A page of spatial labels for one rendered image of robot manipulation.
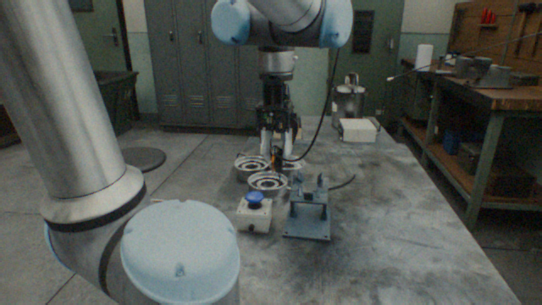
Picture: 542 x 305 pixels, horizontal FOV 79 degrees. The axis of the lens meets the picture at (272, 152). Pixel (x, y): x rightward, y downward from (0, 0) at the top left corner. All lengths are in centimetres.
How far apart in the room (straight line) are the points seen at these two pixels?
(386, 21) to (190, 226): 350
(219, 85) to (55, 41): 339
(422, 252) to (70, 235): 61
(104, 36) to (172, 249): 447
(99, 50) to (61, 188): 446
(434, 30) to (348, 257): 371
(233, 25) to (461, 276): 59
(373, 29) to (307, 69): 87
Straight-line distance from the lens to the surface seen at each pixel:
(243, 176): 94
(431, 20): 421
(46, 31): 37
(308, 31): 49
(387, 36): 375
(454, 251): 78
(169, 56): 387
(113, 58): 475
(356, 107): 180
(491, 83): 238
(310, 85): 408
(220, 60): 368
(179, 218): 38
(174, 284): 33
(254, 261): 67
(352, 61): 372
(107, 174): 41
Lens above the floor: 123
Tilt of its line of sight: 22 degrees down
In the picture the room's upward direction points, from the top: straight up
